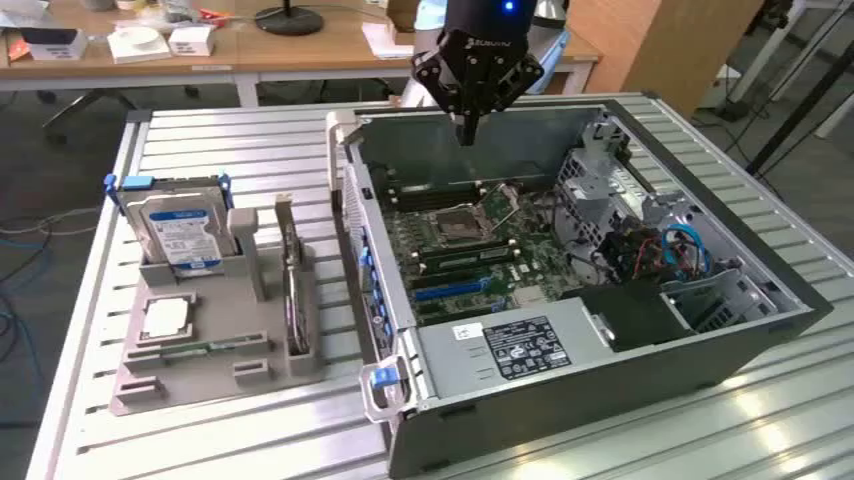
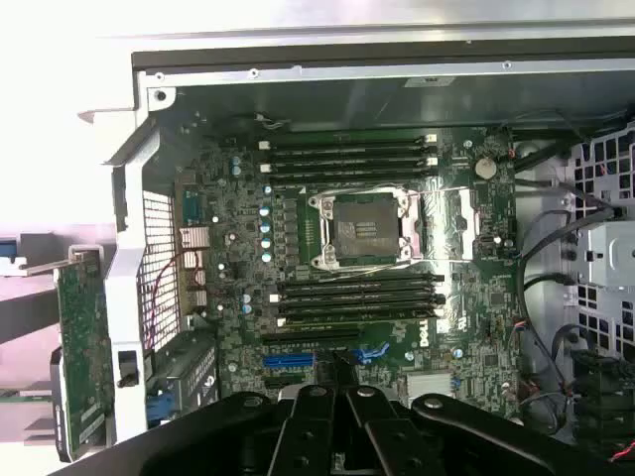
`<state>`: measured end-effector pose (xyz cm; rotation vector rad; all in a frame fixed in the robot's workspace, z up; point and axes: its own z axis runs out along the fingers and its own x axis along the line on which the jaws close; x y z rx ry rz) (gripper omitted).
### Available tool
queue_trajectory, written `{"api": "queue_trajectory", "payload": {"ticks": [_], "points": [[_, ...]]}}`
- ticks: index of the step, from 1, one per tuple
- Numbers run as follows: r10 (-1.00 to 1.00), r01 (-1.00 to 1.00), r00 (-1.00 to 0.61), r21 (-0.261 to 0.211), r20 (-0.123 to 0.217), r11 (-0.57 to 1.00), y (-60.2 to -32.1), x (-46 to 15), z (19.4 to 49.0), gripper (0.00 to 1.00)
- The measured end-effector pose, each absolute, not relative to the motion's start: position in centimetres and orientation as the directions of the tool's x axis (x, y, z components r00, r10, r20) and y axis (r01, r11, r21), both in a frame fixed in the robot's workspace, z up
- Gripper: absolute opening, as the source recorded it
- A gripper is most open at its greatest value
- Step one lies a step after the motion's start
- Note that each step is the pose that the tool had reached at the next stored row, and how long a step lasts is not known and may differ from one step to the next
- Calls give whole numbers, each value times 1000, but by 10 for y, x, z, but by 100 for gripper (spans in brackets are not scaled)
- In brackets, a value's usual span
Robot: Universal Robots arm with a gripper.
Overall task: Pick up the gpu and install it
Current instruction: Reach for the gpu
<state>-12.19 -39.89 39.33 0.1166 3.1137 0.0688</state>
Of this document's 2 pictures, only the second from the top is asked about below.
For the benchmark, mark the hard disk blue carrier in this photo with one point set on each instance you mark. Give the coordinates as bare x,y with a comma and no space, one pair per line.
6,248

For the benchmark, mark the green motherboard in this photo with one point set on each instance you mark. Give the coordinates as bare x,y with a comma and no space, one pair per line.
471,307

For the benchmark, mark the black open PC case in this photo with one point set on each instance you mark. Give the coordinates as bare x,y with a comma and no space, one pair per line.
347,99

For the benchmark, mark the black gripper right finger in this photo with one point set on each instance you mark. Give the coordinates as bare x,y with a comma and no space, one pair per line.
377,426

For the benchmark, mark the grey parts rack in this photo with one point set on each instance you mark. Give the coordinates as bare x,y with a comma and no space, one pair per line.
30,307

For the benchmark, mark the silver coin battery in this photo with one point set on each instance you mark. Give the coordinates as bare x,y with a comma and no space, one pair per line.
485,168

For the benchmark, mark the silver socket cover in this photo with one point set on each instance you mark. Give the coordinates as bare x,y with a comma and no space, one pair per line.
466,223

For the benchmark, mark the black expansion slot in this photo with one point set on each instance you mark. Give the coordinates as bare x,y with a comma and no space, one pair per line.
307,339

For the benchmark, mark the blue expansion slot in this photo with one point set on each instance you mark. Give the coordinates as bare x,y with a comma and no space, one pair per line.
288,360

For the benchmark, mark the silver chipset heatsink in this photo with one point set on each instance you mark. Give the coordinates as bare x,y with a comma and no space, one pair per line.
429,392

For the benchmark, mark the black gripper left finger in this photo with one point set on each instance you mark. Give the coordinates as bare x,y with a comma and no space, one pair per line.
302,421

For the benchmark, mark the CPU socket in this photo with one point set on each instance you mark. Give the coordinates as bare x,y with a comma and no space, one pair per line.
364,230

